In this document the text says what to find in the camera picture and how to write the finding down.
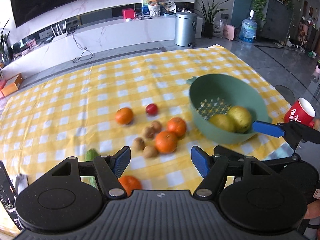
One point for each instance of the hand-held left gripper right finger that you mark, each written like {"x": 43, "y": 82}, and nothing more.
{"x": 200, "y": 161}

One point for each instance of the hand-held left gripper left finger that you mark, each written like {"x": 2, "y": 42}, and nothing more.
{"x": 122, "y": 161}

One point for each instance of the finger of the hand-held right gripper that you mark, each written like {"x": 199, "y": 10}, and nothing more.
{"x": 226, "y": 151}
{"x": 267, "y": 128}

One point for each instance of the green cucumber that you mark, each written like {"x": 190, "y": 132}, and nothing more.
{"x": 91, "y": 154}

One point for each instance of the orange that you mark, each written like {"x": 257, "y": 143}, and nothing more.
{"x": 130, "y": 183}
{"x": 176, "y": 126}
{"x": 166, "y": 142}
{"x": 124, "y": 115}

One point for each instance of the green colander bowl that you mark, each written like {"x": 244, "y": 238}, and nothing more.
{"x": 207, "y": 90}

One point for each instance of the person's right forearm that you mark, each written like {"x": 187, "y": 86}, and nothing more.
{"x": 314, "y": 208}

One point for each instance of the small brown kiwi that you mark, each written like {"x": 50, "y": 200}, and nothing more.
{"x": 139, "y": 143}
{"x": 148, "y": 132}
{"x": 156, "y": 125}
{"x": 150, "y": 151}

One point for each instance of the yellow pear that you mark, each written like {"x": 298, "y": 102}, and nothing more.
{"x": 221, "y": 122}
{"x": 241, "y": 118}

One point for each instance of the red cup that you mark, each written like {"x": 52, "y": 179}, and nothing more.
{"x": 297, "y": 113}

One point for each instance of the small red fruit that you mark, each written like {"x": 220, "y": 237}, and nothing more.
{"x": 151, "y": 109}

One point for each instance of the yellow checkered tablecloth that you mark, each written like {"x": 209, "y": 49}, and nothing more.
{"x": 75, "y": 105}

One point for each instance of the blue water jug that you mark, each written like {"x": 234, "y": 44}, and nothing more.
{"x": 249, "y": 28}

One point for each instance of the pink heater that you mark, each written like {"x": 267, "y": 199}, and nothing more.
{"x": 230, "y": 32}

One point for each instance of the white plastic bag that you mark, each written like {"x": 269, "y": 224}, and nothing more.
{"x": 217, "y": 31}

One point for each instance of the dark cabinet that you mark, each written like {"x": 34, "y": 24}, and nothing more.
{"x": 277, "y": 17}

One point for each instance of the potted long-leaf plant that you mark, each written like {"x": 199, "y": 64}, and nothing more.
{"x": 208, "y": 30}

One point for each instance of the silver trash can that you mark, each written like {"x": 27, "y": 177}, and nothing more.
{"x": 185, "y": 28}

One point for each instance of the white marble television cabinet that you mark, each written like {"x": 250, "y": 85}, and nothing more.
{"x": 112, "y": 32}

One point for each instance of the orange cardboard box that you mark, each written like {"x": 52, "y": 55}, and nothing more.
{"x": 11, "y": 86}

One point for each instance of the white router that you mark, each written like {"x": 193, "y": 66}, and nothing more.
{"x": 58, "y": 31}

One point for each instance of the red box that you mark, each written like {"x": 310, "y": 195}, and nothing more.
{"x": 128, "y": 13}

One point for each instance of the small painting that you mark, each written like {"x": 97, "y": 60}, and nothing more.
{"x": 144, "y": 5}

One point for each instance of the teddy bear in white basket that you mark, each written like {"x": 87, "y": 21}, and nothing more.
{"x": 154, "y": 5}

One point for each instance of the green plant in glass vase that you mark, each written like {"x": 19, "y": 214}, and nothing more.
{"x": 3, "y": 45}

